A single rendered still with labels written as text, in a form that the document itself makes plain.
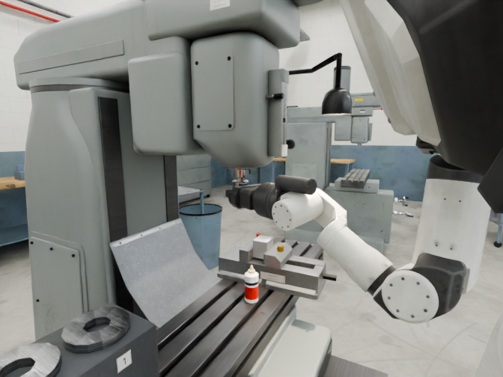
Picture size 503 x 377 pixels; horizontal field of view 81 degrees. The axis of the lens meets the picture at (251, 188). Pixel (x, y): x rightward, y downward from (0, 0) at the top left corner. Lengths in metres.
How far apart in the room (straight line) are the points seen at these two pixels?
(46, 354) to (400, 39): 0.52
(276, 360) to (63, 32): 1.15
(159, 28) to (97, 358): 0.70
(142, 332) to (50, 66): 0.94
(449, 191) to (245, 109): 0.44
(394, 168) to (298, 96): 2.84
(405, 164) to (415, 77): 6.96
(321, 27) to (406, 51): 7.62
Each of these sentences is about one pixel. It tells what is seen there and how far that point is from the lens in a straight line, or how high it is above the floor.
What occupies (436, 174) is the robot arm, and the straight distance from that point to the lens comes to 0.54.
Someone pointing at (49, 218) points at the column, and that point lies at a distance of 1.16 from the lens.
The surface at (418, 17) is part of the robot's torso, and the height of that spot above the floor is 1.46.
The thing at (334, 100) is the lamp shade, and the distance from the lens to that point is 0.73.
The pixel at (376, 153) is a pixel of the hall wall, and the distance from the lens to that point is 7.22.
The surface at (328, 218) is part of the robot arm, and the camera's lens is 0.66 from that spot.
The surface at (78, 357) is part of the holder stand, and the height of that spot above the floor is 1.10.
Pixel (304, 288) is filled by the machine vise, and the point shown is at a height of 0.94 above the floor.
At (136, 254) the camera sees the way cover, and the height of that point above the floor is 1.02.
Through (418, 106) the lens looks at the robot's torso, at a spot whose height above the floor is 1.41.
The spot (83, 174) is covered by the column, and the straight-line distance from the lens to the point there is 0.97.
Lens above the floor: 1.39
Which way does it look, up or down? 10 degrees down
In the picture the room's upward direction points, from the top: straight up
